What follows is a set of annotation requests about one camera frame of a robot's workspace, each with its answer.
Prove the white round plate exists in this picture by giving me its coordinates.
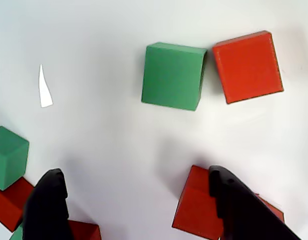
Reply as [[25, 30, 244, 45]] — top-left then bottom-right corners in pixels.
[[0, 0, 308, 240]]

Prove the red wooden cube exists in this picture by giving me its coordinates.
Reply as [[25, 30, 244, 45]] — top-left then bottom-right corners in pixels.
[[253, 193, 286, 225], [171, 164, 226, 240], [0, 176, 36, 233], [66, 219, 102, 240], [211, 30, 285, 105]]

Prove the green wooden cube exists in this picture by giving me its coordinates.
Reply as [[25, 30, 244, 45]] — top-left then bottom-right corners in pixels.
[[140, 41, 209, 112], [8, 222, 25, 240], [0, 125, 30, 192]]

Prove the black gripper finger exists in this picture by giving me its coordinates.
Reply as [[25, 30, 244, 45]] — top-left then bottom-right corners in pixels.
[[208, 164, 302, 240], [22, 168, 75, 240]]

